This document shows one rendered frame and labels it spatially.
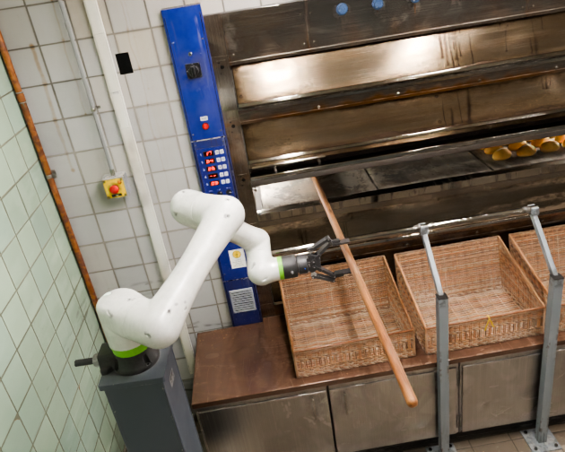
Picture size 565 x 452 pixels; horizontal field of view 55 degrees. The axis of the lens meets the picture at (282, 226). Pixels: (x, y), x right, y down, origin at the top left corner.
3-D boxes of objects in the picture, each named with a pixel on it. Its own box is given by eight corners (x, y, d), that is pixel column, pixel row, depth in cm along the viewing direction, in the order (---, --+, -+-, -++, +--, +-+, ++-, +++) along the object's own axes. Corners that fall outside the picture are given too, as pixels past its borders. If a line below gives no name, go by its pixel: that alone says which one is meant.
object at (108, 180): (109, 194, 251) (103, 174, 247) (131, 190, 251) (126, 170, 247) (107, 200, 245) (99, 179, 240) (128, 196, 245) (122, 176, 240)
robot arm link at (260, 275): (250, 291, 215) (247, 282, 206) (246, 262, 221) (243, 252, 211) (285, 285, 216) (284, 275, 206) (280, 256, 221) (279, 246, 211)
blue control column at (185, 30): (243, 247, 485) (190, -13, 389) (260, 245, 485) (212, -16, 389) (251, 407, 312) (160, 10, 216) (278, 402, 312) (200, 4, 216)
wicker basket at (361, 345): (283, 317, 287) (275, 273, 275) (387, 298, 289) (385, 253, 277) (295, 380, 244) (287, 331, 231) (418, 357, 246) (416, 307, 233)
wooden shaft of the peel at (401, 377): (419, 408, 143) (419, 400, 142) (408, 410, 143) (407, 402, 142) (315, 175, 296) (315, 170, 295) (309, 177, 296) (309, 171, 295)
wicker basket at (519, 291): (394, 297, 288) (391, 252, 276) (498, 279, 290) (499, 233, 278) (424, 357, 245) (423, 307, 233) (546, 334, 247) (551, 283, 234)
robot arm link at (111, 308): (135, 366, 162) (117, 314, 153) (102, 352, 170) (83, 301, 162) (166, 340, 171) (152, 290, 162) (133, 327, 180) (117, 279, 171)
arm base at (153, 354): (73, 384, 168) (66, 369, 165) (86, 352, 181) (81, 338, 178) (156, 372, 167) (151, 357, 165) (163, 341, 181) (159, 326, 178)
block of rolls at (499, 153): (451, 129, 332) (451, 120, 329) (528, 117, 332) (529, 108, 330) (495, 162, 277) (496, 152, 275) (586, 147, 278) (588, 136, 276)
